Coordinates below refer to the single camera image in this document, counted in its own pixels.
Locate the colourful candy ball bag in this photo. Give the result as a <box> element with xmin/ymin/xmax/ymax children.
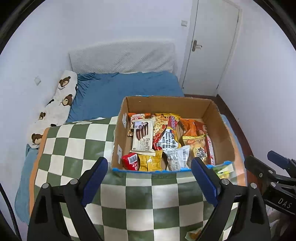
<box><xmin>213</xmin><ymin>161</ymin><xmax>234</xmax><ymax>179</ymax></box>

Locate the red white biscuit packet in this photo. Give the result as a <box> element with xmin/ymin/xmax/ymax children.
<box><xmin>205</xmin><ymin>134</ymin><xmax>216</xmax><ymax>166</ymax></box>

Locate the orange jelly cup packet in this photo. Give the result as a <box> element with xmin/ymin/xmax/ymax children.
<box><xmin>185</xmin><ymin>228</ymin><xmax>202</xmax><ymax>241</ymax></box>

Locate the white grey snack packet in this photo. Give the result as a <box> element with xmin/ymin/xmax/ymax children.
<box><xmin>164</xmin><ymin>145</ymin><xmax>190</xmax><ymax>171</ymax></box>

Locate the orange snack packet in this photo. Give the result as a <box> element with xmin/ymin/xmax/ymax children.
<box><xmin>180</xmin><ymin>118</ymin><xmax>208</xmax><ymax>164</ymax></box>

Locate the yellow Sedaap noodle packet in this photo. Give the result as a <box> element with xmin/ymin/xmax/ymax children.
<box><xmin>152</xmin><ymin>113</ymin><xmax>181</xmax><ymax>151</ymax></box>

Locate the yellow snack packet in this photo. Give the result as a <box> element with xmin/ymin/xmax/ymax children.
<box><xmin>138</xmin><ymin>150</ymin><xmax>163</xmax><ymax>172</ymax></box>

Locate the small red snack packet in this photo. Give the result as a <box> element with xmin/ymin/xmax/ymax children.
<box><xmin>121</xmin><ymin>153</ymin><xmax>139</xmax><ymax>171</ymax></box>

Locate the beige chocolate wafer packet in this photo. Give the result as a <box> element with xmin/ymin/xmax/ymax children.
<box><xmin>130</xmin><ymin>118</ymin><xmax>156</xmax><ymax>156</ymax></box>

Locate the green white checkered mat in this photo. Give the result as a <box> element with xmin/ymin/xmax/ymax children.
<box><xmin>30</xmin><ymin>117</ymin><xmax>214</xmax><ymax>240</ymax></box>

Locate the cardboard milk carton box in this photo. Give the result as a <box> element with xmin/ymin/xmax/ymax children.
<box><xmin>111</xmin><ymin>96</ymin><xmax>235</xmax><ymax>172</ymax></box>

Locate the bear print pillow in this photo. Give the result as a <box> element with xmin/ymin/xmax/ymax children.
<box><xmin>28</xmin><ymin>70</ymin><xmax>78</xmax><ymax>149</ymax></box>

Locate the blue bed sheet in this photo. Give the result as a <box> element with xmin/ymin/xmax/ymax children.
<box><xmin>15</xmin><ymin>71</ymin><xmax>184</xmax><ymax>224</ymax></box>

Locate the white door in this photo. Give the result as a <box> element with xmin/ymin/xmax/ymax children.
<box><xmin>180</xmin><ymin>1</ymin><xmax>241</xmax><ymax>96</ymax></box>

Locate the white padded headboard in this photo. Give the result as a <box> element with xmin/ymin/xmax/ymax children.
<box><xmin>69</xmin><ymin>40</ymin><xmax>177</xmax><ymax>74</ymax></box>

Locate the black cable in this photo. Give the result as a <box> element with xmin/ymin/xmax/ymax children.
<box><xmin>0</xmin><ymin>182</ymin><xmax>23</xmax><ymax>241</ymax></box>

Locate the metal door handle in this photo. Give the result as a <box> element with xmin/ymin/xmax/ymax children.
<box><xmin>192</xmin><ymin>40</ymin><xmax>203</xmax><ymax>52</ymax></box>

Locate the white wall socket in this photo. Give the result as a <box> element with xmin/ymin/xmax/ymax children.
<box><xmin>34</xmin><ymin>76</ymin><xmax>41</xmax><ymax>86</ymax></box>

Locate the white wall switch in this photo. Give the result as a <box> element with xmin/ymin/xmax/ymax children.
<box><xmin>181</xmin><ymin>20</ymin><xmax>188</xmax><ymax>27</ymax></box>

